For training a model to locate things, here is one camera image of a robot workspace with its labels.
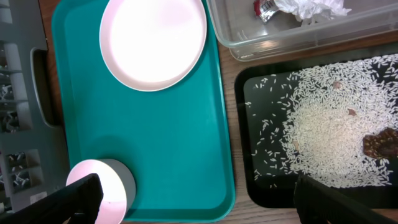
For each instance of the red snack wrapper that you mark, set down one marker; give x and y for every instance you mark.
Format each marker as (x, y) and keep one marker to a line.
(265, 9)

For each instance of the large white plate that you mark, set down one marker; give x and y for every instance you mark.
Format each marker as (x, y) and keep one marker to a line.
(151, 45)

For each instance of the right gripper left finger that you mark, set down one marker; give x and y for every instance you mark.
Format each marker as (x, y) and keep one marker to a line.
(78, 202)

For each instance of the small pink saucer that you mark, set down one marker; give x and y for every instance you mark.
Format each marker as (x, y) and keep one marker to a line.
(118, 184)

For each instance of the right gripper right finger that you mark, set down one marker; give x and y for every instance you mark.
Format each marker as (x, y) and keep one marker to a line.
(316, 204)

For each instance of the clear plastic bin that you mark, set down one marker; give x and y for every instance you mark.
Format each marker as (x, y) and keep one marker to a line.
(248, 38)

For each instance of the black tray with rice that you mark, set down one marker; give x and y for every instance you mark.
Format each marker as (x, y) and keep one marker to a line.
(309, 117)

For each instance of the grey plastic dish rack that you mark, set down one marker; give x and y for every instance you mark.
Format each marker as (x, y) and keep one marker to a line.
(34, 157)

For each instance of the white napkin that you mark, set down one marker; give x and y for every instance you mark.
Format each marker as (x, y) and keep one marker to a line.
(313, 10)

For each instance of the brown food scrap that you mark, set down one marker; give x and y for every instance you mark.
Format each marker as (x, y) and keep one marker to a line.
(382, 145)

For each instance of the teal serving tray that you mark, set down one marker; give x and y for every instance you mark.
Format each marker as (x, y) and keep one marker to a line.
(174, 141)

